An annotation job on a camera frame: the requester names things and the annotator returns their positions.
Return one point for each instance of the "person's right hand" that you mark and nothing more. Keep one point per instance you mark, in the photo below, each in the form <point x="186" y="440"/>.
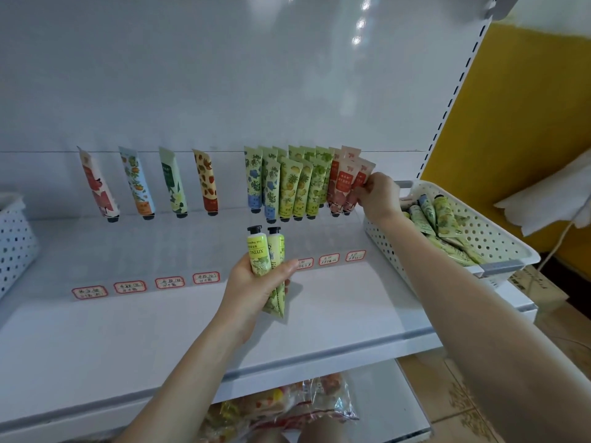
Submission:
<point x="380" y="200"/>

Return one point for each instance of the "person's left hand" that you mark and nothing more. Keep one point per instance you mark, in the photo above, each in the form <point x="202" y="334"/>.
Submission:
<point x="245" y="304"/>

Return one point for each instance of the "red white hand cream tube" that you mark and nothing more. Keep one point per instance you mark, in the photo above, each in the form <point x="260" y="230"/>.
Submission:
<point x="356" y="180"/>

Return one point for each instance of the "white perforated plastic basket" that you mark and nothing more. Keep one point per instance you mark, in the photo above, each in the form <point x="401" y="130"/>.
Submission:
<point x="388" y="249"/>
<point x="17" y="244"/>

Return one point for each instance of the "yellow-green white-label hand cream tube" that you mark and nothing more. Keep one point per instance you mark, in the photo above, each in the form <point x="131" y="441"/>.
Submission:
<point x="258" y="252"/>

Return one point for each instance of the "pile of green hand cream tubes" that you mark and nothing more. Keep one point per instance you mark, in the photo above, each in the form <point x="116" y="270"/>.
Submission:
<point x="443" y="226"/>

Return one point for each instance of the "light green floral hand cream tube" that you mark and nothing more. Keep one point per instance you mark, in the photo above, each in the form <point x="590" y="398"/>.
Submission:
<point x="277" y="244"/>

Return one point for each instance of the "white metal shelf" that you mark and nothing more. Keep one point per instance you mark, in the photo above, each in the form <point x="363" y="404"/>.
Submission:
<point x="138" y="341"/>

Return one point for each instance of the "row of hand cream tubes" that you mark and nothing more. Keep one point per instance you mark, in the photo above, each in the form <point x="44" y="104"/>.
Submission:
<point x="208" y="180"/>

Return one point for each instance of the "person's left forearm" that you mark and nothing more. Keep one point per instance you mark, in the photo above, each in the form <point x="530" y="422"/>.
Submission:
<point x="185" y="392"/>

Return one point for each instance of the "person's right forearm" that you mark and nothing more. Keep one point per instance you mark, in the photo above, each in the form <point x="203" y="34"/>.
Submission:
<point x="489" y="336"/>

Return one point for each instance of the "person's left leg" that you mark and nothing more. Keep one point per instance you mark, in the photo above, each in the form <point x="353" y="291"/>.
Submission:
<point x="273" y="436"/>

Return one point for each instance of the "person's leg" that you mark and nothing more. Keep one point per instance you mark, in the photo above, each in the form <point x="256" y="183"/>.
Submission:
<point x="273" y="436"/>
<point x="323" y="434"/>

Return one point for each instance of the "person's right leg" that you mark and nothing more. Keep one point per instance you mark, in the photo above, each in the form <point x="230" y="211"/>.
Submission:
<point x="323" y="434"/>

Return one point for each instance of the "pile of snack packets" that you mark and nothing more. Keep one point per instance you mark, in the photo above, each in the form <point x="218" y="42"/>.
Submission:
<point x="286" y="401"/>

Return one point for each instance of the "clear divider tray with labels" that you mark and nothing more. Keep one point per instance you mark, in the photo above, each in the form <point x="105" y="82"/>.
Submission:
<point x="90" y="292"/>

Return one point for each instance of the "small brown cardboard box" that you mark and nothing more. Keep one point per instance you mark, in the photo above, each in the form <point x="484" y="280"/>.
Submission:
<point x="540" y="288"/>

